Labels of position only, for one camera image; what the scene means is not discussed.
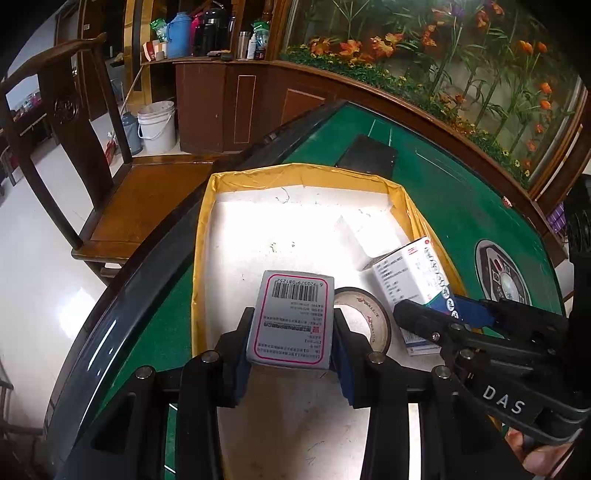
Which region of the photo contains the small white box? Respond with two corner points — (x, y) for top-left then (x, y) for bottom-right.
(333, 215), (411, 273)

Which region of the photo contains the black thermos jug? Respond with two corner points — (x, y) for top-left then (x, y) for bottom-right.
(196, 9), (229, 56)

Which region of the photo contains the grey-blue floor thermos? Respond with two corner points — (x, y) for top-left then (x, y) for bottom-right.
(121, 112), (141, 156)

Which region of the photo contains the black tape roll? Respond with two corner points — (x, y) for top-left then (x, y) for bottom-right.
(333, 286), (393, 358)

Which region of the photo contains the purple bottle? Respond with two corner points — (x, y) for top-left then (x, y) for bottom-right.
(549, 203), (568, 238)

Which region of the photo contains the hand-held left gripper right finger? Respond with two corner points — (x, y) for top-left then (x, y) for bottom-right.
(332, 307), (522, 480)

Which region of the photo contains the wooden chair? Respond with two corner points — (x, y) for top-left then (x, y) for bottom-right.
(0, 39), (218, 278)

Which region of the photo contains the grey barcode box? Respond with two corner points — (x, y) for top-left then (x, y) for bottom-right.
(246, 270), (335, 371)

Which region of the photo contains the yellow-taped foam tray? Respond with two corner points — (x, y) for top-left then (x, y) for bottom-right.
(191, 162), (468, 480)

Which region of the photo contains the glass flower display case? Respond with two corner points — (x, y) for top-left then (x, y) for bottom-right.
(277, 0), (587, 190)

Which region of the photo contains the pink thermos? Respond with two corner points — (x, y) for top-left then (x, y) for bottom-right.
(190, 14), (204, 56)

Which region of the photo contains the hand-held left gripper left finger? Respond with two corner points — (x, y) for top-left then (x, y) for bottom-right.
(60, 307), (259, 480)

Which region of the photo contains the wooden cabinet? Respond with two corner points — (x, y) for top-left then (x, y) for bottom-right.
(173, 58), (347, 155)

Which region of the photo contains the white blue medicine box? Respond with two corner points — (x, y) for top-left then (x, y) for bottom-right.
(372, 236), (460, 356)

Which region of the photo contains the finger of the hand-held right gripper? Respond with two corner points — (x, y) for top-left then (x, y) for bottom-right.
(392, 299), (491, 357)
(454, 295), (571, 336)

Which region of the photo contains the blue thermos jug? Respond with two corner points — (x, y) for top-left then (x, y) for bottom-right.
(166, 12), (192, 59)

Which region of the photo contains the white plastic bucket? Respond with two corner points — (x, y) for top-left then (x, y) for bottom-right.
(137, 100), (177, 155)

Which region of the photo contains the table centre control panel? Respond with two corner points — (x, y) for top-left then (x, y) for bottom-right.
(475, 239), (532, 308)

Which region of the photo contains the black phone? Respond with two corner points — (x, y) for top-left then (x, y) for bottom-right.
(335, 135), (399, 178)

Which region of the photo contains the person's right hand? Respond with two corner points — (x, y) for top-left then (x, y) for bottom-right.
(505, 427), (583, 480)

